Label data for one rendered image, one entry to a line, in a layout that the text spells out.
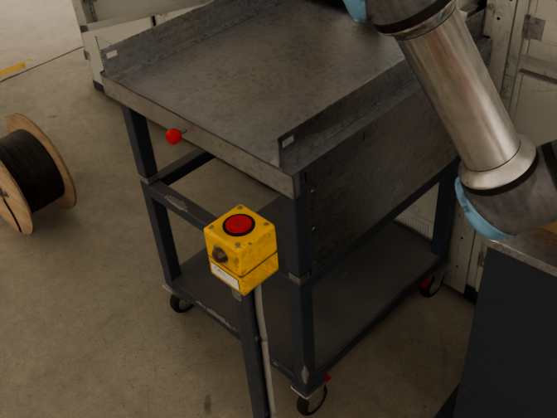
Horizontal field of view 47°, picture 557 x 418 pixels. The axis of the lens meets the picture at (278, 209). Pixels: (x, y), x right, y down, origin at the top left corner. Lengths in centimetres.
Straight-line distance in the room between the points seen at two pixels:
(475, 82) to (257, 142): 50
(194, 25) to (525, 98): 81
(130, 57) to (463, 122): 90
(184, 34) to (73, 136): 146
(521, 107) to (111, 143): 183
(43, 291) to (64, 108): 121
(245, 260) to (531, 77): 88
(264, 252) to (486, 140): 36
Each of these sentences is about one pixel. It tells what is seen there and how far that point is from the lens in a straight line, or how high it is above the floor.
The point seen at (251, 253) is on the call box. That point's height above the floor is 88.
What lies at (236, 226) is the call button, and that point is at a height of 91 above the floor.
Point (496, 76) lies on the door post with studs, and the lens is 165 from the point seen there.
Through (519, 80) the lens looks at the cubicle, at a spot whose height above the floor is 78.
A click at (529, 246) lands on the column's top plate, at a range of 119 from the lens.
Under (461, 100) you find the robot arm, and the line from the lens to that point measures 89.
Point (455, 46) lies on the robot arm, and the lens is 86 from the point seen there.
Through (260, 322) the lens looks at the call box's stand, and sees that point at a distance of 112.
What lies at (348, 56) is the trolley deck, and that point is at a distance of 153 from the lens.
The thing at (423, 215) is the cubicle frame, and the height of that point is 24.
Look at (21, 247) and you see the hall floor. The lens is 250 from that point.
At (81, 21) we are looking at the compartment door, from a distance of 181.
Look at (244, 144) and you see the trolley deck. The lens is 124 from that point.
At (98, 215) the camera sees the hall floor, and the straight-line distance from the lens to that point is 253.
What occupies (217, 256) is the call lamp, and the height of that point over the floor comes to 88.
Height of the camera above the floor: 154
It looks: 40 degrees down
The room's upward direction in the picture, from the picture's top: 5 degrees counter-clockwise
